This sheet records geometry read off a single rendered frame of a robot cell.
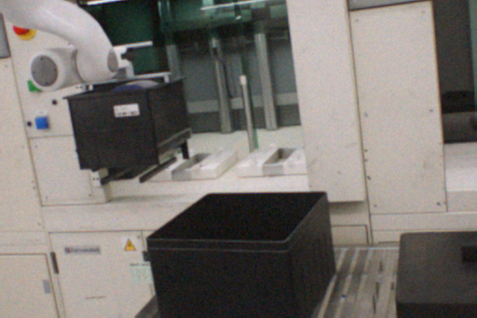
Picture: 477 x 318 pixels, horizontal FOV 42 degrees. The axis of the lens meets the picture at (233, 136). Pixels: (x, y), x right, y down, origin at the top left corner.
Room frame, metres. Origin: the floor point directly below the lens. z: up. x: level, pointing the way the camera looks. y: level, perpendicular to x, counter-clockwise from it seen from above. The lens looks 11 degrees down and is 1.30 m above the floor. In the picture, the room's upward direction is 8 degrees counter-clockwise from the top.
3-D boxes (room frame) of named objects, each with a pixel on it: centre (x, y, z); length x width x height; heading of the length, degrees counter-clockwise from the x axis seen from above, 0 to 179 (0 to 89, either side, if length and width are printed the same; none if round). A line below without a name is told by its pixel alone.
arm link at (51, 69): (1.27, 0.32, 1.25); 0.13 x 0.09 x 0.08; 161
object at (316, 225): (1.14, 0.01, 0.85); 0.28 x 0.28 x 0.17; 65
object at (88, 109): (1.51, 0.24, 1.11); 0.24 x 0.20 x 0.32; 71
